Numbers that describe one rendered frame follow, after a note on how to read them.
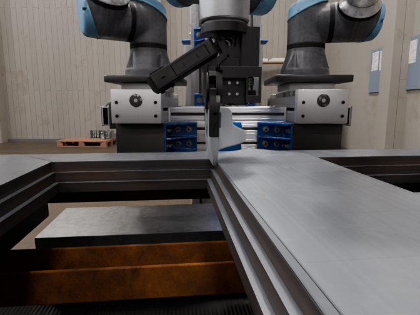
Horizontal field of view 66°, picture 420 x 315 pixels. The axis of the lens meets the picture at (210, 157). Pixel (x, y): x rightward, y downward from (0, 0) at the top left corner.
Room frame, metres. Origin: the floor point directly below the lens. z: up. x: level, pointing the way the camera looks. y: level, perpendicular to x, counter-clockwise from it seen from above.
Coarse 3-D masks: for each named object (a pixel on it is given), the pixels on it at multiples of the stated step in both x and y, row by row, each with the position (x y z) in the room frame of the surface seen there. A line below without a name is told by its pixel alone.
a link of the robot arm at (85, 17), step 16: (80, 0) 0.92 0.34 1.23; (96, 0) 0.90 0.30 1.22; (112, 0) 0.91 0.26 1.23; (128, 0) 0.96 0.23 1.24; (80, 16) 0.95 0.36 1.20; (96, 16) 0.93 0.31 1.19; (112, 16) 0.94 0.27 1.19; (128, 16) 0.97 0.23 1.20; (96, 32) 0.95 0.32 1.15; (112, 32) 0.97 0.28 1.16; (128, 32) 0.99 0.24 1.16
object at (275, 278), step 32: (192, 160) 0.54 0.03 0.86; (352, 160) 0.57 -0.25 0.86; (384, 160) 0.58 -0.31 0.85; (416, 160) 0.58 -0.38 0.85; (0, 192) 0.36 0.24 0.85; (32, 192) 0.43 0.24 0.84; (224, 192) 0.39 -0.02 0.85; (0, 224) 0.33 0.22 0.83; (224, 224) 0.33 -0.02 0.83; (256, 224) 0.25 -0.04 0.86; (256, 256) 0.22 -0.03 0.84; (288, 256) 0.19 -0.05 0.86; (256, 288) 0.20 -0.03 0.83; (288, 288) 0.18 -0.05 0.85
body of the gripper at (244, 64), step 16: (208, 32) 0.50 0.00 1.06; (224, 32) 0.50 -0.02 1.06; (240, 32) 0.50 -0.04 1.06; (256, 32) 0.50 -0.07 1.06; (224, 48) 0.50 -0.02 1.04; (240, 48) 0.51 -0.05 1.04; (256, 48) 0.50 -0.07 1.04; (208, 64) 0.49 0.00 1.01; (224, 64) 0.50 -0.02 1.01; (240, 64) 0.50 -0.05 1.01; (256, 64) 0.50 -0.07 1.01; (208, 80) 0.48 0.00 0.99; (224, 80) 0.49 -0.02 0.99; (240, 80) 0.49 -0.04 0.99; (208, 96) 0.48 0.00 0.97; (224, 96) 0.49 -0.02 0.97; (240, 96) 0.49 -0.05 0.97; (256, 96) 0.48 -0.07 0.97
